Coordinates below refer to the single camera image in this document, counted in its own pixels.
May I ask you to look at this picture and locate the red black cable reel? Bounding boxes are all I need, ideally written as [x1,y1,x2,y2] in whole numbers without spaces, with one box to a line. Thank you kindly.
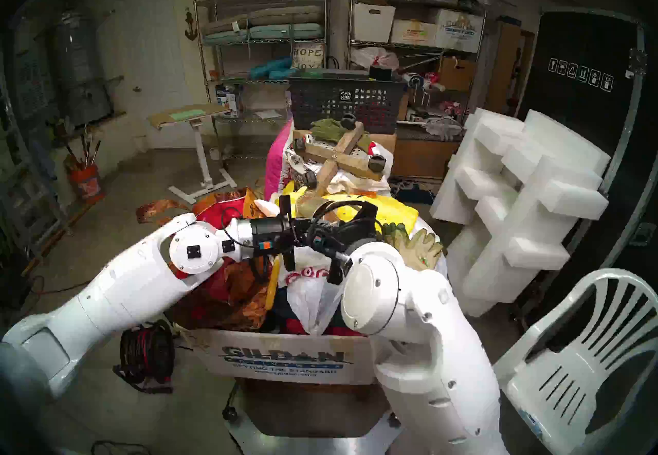
[113,320,178,394]

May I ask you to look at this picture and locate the white door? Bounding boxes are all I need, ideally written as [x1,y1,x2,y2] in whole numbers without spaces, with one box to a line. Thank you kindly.
[117,0,193,148]

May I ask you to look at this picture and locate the white cloth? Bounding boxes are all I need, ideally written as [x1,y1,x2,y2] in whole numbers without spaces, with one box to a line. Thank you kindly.
[329,163,394,198]

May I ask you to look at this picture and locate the red fabric bag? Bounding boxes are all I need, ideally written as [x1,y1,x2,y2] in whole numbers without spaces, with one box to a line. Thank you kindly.
[175,191,258,305]

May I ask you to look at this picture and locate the brown cardboard box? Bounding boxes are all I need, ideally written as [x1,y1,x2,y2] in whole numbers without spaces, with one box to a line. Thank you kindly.
[438,57,478,92]

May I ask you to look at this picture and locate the grey aluminium ladder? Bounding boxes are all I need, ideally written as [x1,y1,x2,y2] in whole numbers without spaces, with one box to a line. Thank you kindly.
[0,73,74,264]

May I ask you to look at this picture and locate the orange bucket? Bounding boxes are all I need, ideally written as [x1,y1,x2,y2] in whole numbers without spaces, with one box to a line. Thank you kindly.
[69,163,106,203]

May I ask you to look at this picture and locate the pink pillow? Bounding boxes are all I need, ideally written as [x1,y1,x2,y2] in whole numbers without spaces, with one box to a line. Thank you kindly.
[265,120,301,198]

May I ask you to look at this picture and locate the yellow cloth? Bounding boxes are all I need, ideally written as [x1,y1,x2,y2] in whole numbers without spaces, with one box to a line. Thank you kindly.
[280,192,419,238]

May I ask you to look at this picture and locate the teal seat cushion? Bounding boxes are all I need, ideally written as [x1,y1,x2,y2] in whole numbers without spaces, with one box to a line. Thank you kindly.
[202,23,324,44]

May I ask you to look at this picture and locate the white foam packing block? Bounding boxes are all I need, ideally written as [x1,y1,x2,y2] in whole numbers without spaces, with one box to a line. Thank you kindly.
[429,107,612,318]

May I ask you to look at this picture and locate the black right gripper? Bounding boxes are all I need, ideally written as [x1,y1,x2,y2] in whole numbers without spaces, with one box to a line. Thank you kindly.
[307,201,382,286]

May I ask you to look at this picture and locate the yellow plastic ring handle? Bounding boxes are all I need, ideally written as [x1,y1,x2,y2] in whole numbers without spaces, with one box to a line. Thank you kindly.
[265,256,282,311]

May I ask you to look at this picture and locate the white storage box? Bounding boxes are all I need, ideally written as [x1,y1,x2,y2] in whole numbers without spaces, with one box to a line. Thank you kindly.
[353,3,396,43]

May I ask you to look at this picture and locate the black flight case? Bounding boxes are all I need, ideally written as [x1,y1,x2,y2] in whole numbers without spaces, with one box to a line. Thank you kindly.
[514,6,658,336]

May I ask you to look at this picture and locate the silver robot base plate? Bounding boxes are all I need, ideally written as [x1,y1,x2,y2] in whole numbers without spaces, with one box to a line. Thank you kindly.
[224,390,407,455]

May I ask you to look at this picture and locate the tan espadrille wedge sandal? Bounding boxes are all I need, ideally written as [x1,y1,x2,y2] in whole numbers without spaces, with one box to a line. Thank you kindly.
[296,192,360,226]

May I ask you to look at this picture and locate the brown wooden cabinet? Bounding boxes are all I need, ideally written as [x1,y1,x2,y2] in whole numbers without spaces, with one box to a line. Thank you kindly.
[388,127,463,183]

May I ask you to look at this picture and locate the white plastic bag red print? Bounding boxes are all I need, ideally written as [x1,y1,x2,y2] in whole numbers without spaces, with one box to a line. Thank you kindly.
[280,248,345,336]

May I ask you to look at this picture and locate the beige seat cushion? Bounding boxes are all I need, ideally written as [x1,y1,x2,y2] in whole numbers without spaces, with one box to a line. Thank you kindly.
[200,5,323,35]

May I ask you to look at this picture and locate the green knit glove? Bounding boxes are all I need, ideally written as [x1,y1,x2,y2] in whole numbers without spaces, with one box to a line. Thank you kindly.
[310,118,372,152]

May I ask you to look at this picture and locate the blue patterned rug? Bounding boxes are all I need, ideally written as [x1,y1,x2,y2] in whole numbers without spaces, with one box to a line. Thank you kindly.
[389,179,438,205]

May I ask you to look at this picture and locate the teal folded cushion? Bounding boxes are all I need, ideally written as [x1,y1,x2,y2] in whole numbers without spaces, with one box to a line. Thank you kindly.
[249,57,300,81]

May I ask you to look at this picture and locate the dark plastic laundry basket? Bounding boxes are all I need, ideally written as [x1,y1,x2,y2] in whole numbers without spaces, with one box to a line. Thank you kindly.
[288,68,407,135]

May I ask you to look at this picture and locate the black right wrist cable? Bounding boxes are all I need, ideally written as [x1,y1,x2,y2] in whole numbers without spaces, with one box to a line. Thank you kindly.
[310,198,380,226]

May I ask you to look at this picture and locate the white box orange label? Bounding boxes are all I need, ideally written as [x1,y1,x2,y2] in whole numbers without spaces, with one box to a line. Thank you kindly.
[391,19,437,47]

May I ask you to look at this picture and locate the white overbed table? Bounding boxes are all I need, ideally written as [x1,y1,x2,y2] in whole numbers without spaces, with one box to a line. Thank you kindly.
[147,102,238,205]

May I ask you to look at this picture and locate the HOPE printed pillow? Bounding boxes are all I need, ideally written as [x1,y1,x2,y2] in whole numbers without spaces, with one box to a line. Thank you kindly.
[290,43,325,70]

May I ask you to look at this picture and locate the white perforated tray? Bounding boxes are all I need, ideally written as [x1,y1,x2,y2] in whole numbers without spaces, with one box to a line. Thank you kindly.
[306,135,376,165]

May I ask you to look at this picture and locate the white plastic chair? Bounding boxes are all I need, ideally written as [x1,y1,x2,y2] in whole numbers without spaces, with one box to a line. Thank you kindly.
[493,268,658,452]

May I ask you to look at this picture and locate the Gildan printed cardboard box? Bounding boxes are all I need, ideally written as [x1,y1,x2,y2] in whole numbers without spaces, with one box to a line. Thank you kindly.
[434,9,485,53]
[177,325,376,386]

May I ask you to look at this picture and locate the grey water heater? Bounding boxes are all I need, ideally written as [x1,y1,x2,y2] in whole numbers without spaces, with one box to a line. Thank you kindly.
[49,9,114,126]

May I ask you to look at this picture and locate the wooden cross caster dolly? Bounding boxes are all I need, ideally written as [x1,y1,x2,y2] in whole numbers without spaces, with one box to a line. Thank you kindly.
[292,112,390,191]

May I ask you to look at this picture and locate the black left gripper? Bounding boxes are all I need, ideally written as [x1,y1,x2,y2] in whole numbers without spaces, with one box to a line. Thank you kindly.
[251,195,310,272]

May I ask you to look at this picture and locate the blue white product box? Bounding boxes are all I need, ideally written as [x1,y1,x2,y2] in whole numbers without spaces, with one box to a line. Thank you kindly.
[215,83,246,118]

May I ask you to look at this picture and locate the brown wooden door panel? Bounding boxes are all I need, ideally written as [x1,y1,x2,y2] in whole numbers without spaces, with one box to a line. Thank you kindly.
[486,22,536,115]

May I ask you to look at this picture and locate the grey vented furnace cabinet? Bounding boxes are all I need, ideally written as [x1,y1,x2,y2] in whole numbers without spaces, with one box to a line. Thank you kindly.
[13,22,52,120]

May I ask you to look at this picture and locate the beige green work glove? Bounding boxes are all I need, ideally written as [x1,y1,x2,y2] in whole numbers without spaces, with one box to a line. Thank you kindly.
[383,222,445,272]

